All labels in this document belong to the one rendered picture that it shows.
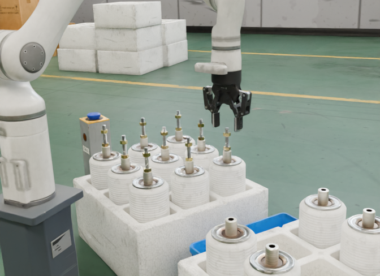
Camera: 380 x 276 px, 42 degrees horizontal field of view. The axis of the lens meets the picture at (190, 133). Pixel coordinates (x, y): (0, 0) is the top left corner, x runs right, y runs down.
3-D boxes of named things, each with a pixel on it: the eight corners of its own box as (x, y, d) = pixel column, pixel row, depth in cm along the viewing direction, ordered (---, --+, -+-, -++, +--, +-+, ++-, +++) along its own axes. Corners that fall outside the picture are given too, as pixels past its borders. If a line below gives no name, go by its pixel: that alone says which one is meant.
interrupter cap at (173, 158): (180, 155, 138) (180, 152, 137) (178, 164, 130) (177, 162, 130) (153, 155, 138) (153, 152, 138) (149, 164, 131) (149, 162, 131)
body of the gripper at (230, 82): (249, 65, 123) (249, 102, 126) (221, 63, 129) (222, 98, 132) (230, 70, 118) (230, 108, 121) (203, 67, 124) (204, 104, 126)
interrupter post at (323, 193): (322, 207, 104) (323, 193, 103) (314, 203, 106) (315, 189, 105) (331, 205, 105) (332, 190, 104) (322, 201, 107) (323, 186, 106)
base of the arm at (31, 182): (32, 210, 95) (21, 124, 90) (-2, 201, 99) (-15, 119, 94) (65, 192, 103) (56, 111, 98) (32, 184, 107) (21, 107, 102)
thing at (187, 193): (217, 234, 131) (216, 169, 125) (194, 249, 124) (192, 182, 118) (189, 224, 137) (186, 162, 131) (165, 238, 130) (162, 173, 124)
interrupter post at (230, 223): (229, 239, 92) (229, 223, 91) (222, 234, 94) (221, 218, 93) (240, 236, 94) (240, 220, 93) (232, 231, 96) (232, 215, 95)
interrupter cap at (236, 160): (223, 169, 126) (223, 167, 126) (207, 161, 132) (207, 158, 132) (247, 163, 130) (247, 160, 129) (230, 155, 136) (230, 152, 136)
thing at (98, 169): (135, 213, 144) (131, 154, 139) (112, 227, 137) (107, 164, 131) (110, 206, 149) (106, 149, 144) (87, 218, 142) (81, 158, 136)
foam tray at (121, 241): (141, 301, 116) (136, 231, 111) (78, 234, 147) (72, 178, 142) (267, 249, 136) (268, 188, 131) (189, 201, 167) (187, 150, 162)
